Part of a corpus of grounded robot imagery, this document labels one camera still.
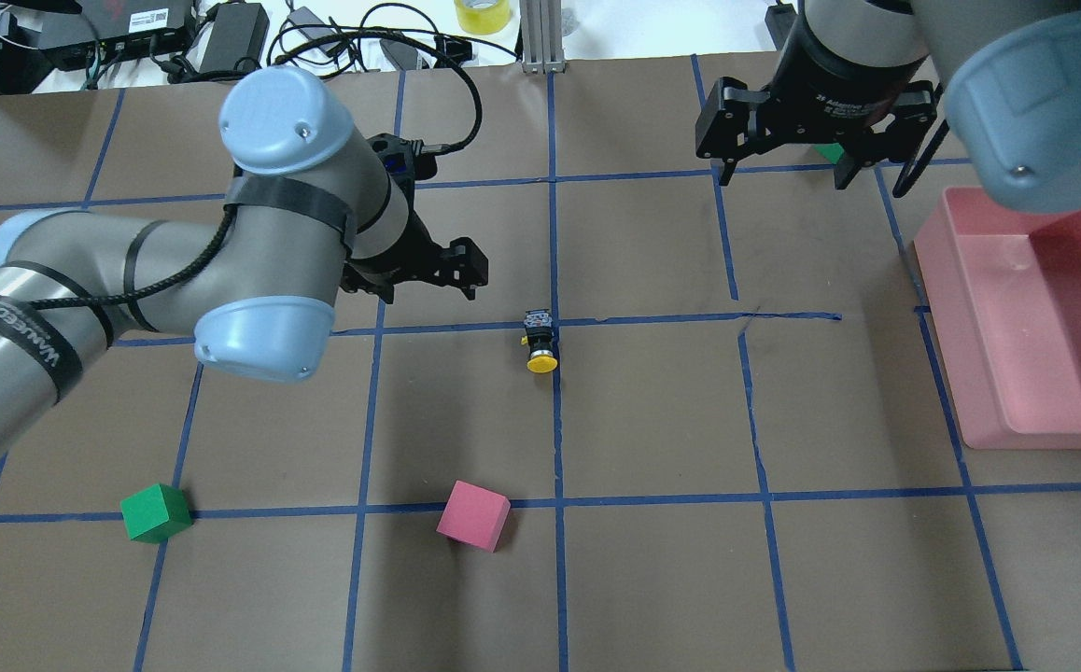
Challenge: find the yellow push button switch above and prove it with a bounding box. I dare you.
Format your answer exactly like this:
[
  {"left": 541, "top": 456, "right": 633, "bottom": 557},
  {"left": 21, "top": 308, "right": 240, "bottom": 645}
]
[{"left": 522, "top": 309, "right": 559, "bottom": 374}]

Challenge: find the green cube far corner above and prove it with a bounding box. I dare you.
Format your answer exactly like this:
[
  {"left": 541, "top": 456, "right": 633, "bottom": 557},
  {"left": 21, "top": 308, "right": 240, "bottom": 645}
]
[{"left": 812, "top": 142, "right": 845, "bottom": 164}]

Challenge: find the pink cube front left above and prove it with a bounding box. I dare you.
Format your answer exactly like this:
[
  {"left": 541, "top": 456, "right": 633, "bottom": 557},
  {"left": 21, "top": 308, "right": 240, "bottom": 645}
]
[{"left": 435, "top": 480, "right": 512, "bottom": 553}]

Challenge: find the yellow tape roll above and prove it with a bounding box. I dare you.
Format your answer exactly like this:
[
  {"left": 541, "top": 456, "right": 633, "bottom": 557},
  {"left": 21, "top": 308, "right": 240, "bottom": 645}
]
[{"left": 454, "top": 0, "right": 513, "bottom": 35}]

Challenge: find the pink plastic bin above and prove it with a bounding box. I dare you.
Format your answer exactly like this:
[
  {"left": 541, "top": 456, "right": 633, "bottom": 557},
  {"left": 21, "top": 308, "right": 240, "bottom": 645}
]
[{"left": 915, "top": 187, "right": 1081, "bottom": 451}]

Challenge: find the black power brick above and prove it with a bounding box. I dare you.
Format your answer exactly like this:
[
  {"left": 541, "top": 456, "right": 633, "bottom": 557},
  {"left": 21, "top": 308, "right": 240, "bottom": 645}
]
[{"left": 196, "top": 1, "right": 269, "bottom": 73}]

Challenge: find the green cube centre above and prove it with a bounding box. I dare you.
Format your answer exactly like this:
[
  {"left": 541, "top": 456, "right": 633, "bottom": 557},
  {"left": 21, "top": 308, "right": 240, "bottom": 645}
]
[{"left": 119, "top": 483, "right": 193, "bottom": 545}]

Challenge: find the aluminium frame post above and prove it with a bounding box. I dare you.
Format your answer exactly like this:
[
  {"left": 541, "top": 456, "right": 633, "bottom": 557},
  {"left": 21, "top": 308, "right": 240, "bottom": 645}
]
[{"left": 519, "top": 0, "right": 568, "bottom": 73}]

